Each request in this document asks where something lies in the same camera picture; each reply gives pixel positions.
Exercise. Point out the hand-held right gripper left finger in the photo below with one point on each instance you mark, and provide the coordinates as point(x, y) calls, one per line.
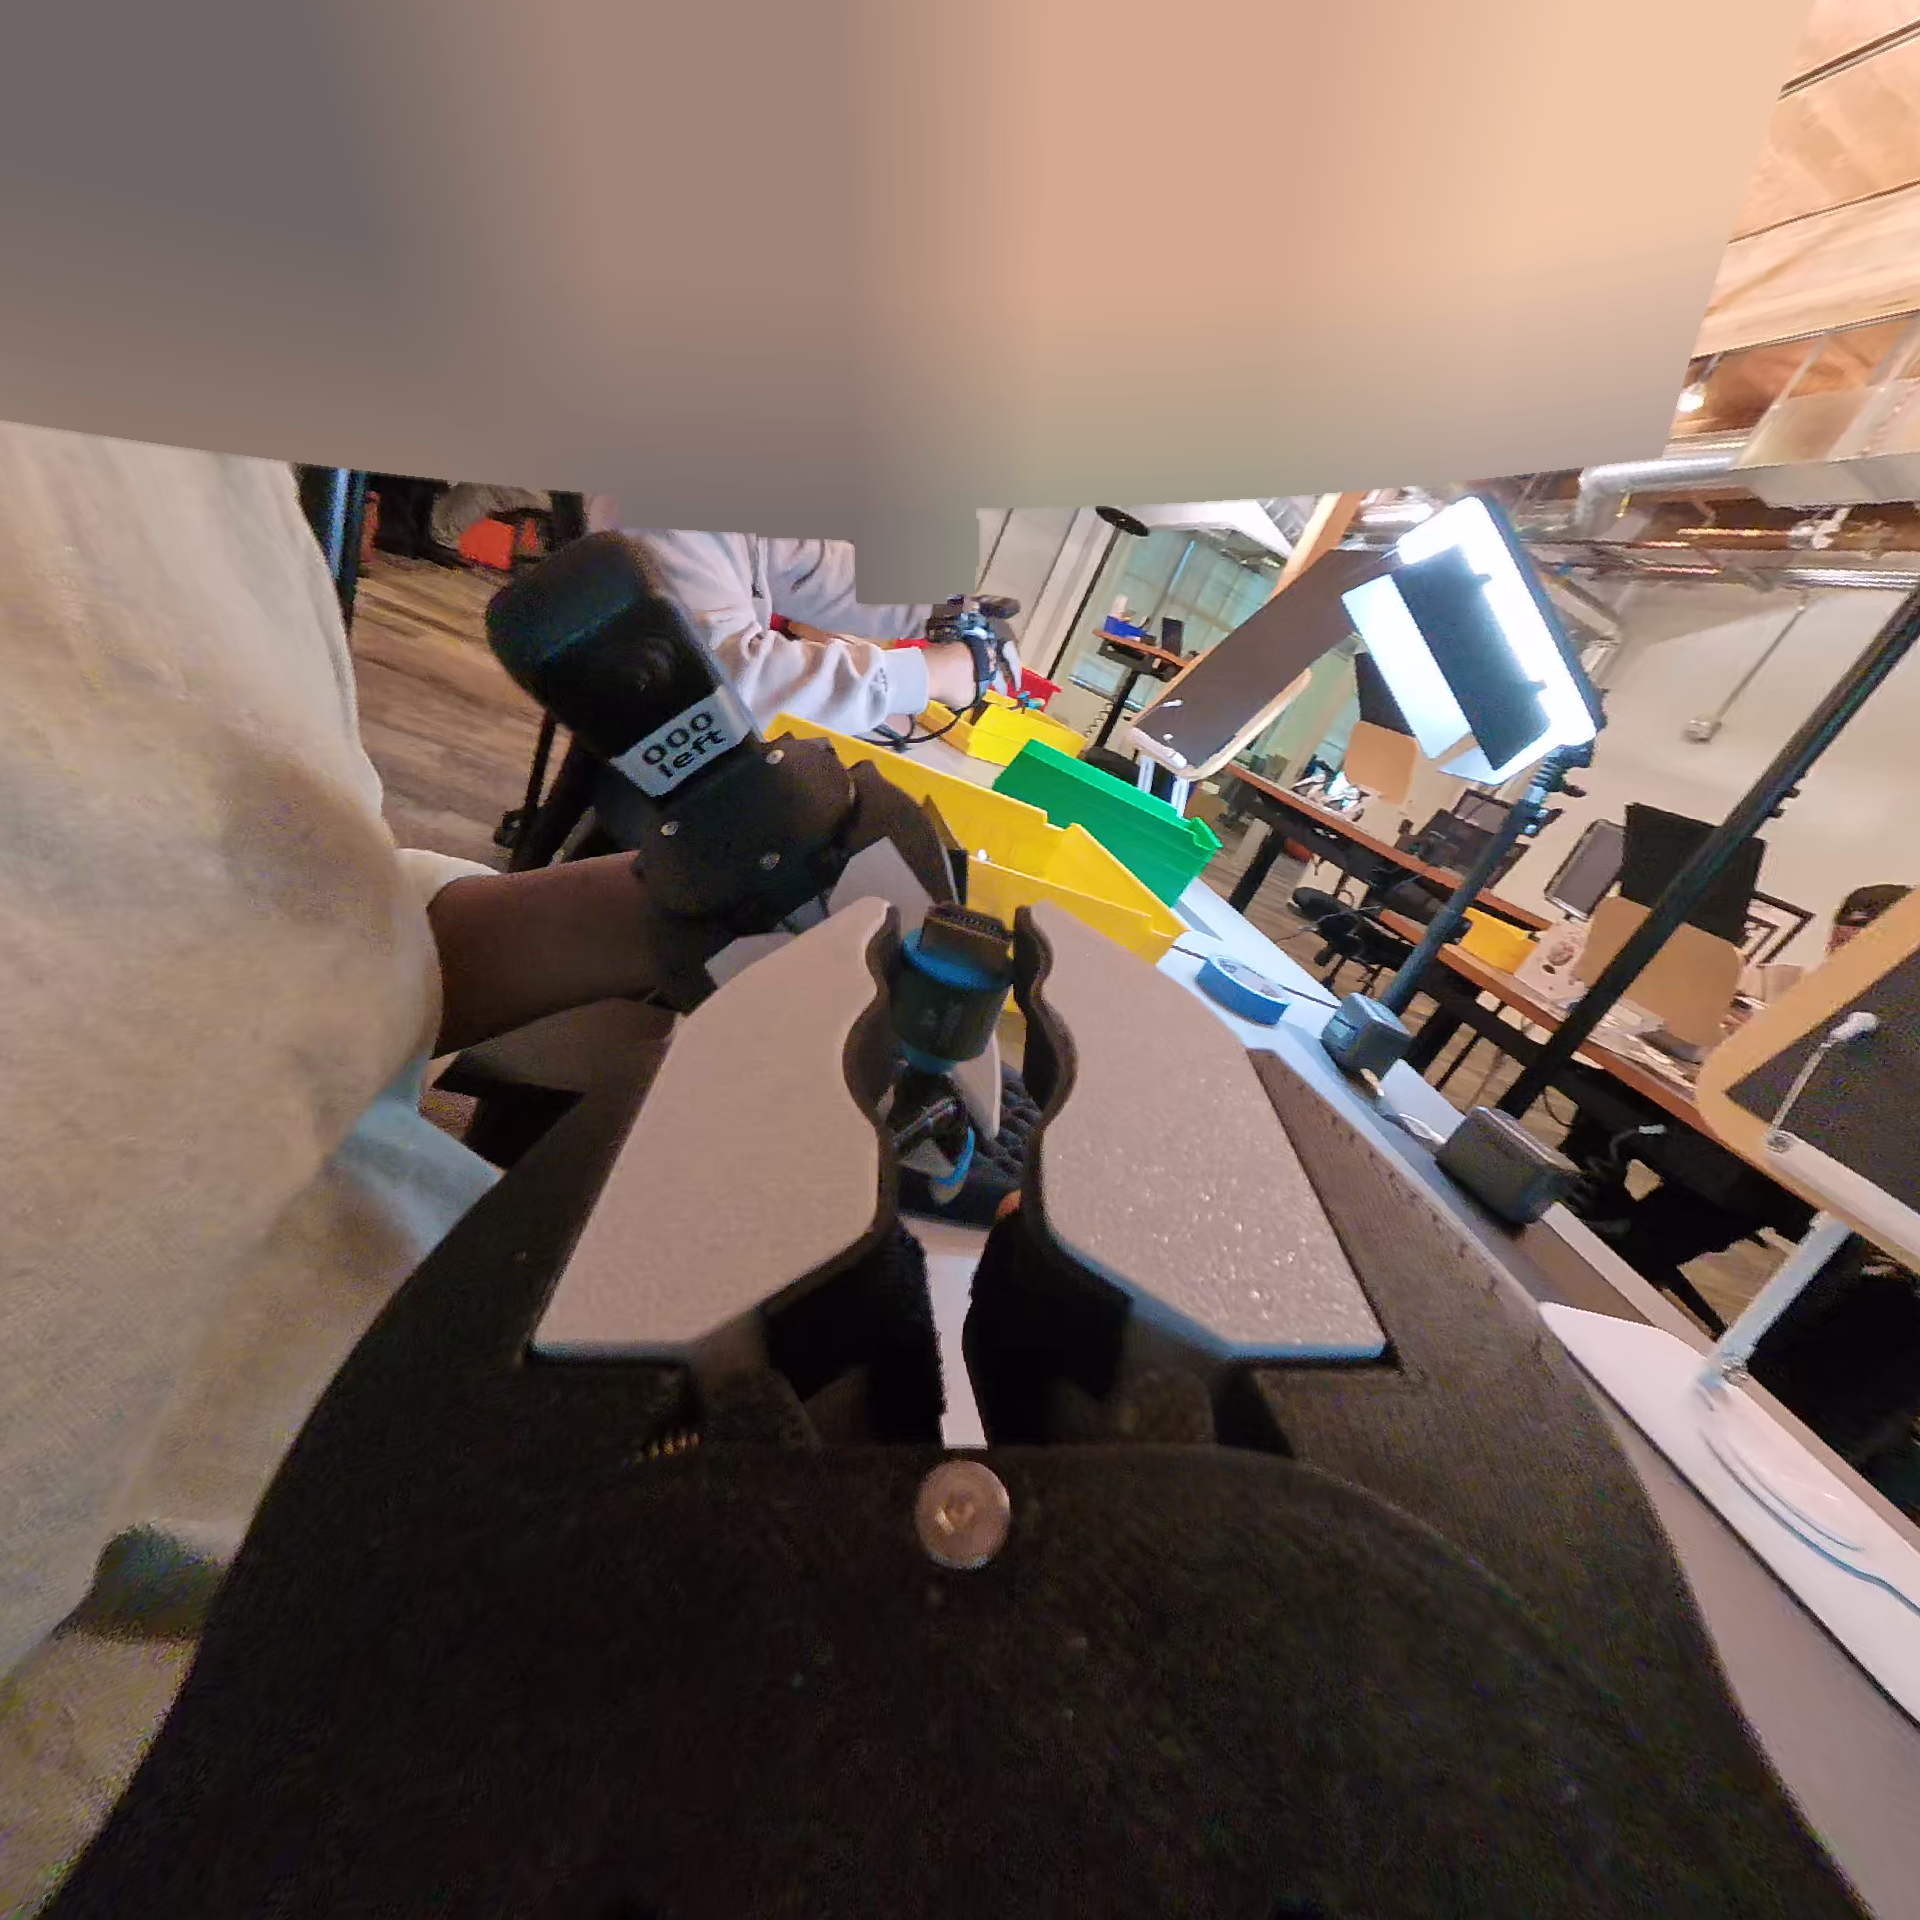
point(720, 1184)

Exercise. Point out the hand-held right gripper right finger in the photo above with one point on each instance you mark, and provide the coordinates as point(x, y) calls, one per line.
point(1185, 1184)

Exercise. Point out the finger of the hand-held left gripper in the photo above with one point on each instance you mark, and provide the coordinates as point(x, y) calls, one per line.
point(986, 1093)
point(913, 886)

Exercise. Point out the small blue black connector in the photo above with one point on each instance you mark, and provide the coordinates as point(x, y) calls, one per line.
point(945, 1005)

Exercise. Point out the black textured wrist rest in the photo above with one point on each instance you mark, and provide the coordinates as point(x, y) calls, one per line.
point(998, 1177)

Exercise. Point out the blue tape roll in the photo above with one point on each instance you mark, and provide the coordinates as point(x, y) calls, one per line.
point(1260, 1009)

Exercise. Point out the green plastic bin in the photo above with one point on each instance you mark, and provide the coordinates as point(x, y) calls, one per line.
point(1109, 819)

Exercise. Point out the red plastic bin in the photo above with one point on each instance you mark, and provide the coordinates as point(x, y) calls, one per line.
point(1037, 687)

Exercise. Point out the grey power adapter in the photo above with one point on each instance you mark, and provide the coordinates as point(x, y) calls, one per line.
point(1362, 1031)
point(1508, 1167)

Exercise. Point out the black office chair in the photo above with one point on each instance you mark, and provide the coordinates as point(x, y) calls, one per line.
point(1335, 915)

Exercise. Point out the small standing desk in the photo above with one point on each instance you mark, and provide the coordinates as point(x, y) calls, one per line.
point(1149, 647)

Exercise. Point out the orange bag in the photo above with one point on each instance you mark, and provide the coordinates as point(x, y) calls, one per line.
point(503, 542)

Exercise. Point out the black wood-framed acoustic panel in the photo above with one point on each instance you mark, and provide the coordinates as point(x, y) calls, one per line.
point(1861, 1080)
point(1260, 661)

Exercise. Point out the black light stand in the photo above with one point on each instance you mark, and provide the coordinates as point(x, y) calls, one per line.
point(1478, 886)

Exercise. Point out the black floor lamp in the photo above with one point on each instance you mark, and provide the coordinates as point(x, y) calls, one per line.
point(1124, 521)

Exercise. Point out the cluttered wooden desk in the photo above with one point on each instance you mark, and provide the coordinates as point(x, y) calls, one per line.
point(1634, 1059)

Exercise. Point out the tilted grey monitor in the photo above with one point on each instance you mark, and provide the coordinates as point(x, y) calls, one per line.
point(1586, 868)

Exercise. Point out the brown cardboard box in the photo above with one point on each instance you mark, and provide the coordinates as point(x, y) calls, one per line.
point(1664, 960)

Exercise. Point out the white panel stand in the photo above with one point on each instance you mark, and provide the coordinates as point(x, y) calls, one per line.
point(1681, 1411)

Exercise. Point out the led panel light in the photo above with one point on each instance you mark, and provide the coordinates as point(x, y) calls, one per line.
point(1412, 661)

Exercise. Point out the black computer monitor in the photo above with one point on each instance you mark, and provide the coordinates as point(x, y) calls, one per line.
point(1695, 869)

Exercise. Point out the black tripod pole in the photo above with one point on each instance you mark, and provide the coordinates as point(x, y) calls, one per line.
point(1725, 855)

